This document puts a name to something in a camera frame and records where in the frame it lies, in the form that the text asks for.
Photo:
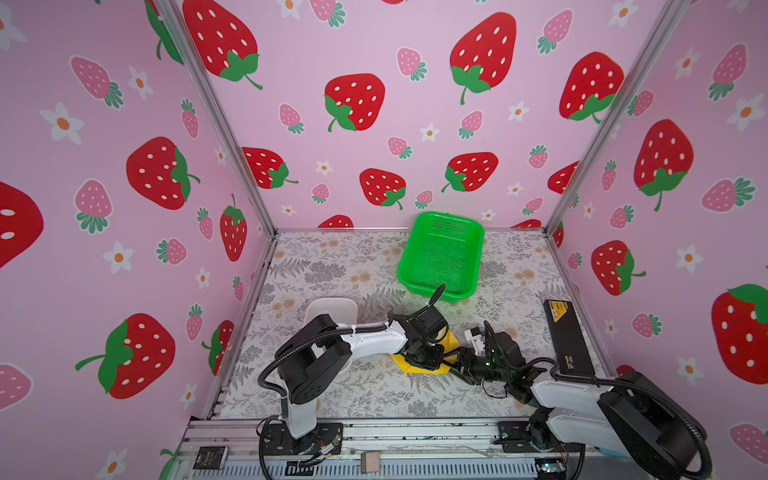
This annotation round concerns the aluminium rail frame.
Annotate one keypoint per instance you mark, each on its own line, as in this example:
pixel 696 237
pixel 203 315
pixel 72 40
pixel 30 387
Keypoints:
pixel 449 448

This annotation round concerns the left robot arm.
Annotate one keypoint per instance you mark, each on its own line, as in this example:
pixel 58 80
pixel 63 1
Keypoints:
pixel 308 363

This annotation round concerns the white rectangular tray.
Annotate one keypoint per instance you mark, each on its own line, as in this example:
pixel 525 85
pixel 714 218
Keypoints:
pixel 330 314

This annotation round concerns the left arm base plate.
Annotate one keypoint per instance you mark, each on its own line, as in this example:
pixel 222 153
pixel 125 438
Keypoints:
pixel 276 440

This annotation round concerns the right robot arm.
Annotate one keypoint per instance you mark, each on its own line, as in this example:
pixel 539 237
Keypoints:
pixel 627 416

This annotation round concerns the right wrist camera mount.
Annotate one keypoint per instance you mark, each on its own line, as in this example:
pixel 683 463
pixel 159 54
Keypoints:
pixel 476 339

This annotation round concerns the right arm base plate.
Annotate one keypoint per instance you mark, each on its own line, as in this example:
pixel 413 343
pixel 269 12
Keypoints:
pixel 518 436

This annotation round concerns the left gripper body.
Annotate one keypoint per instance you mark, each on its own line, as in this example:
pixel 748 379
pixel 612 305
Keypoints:
pixel 429 355

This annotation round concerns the black box yellow label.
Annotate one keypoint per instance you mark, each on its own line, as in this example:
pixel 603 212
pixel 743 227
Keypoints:
pixel 570 346

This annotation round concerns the small pink block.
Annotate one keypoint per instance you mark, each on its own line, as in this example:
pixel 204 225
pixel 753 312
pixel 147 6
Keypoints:
pixel 370 462

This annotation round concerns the green plastic basket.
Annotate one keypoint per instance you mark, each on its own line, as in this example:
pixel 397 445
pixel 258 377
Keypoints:
pixel 442 250

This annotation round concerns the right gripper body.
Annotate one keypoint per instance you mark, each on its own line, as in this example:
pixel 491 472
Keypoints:
pixel 476 367

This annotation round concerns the small black card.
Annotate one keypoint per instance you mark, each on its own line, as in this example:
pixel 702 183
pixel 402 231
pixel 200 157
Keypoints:
pixel 210 458

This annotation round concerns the yellow paper napkin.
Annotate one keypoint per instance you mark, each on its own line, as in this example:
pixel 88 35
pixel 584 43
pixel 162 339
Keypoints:
pixel 450 343

